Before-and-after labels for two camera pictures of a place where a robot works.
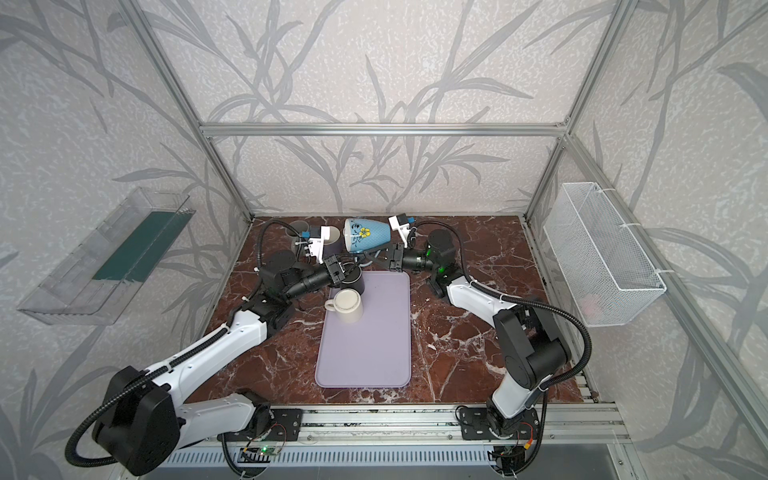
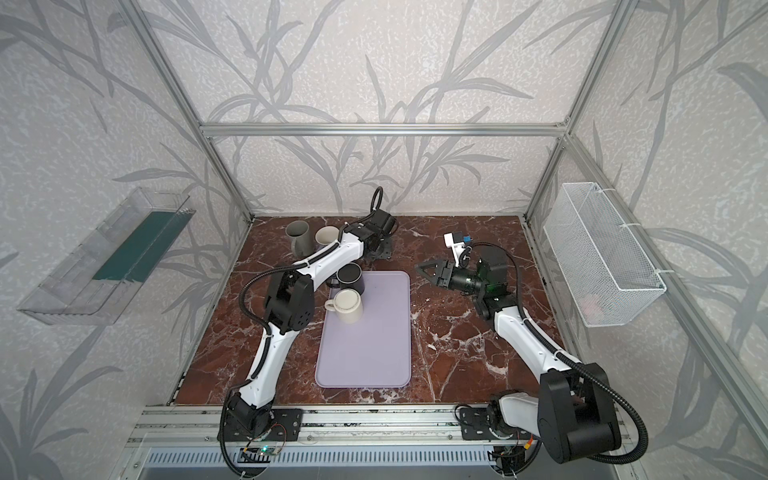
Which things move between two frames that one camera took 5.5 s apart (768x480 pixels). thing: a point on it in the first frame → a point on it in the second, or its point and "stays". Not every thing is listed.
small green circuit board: (267, 451) stays
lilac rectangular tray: (375, 351) stays
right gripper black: (395, 259) → (447, 275)
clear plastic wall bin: (93, 286) stays
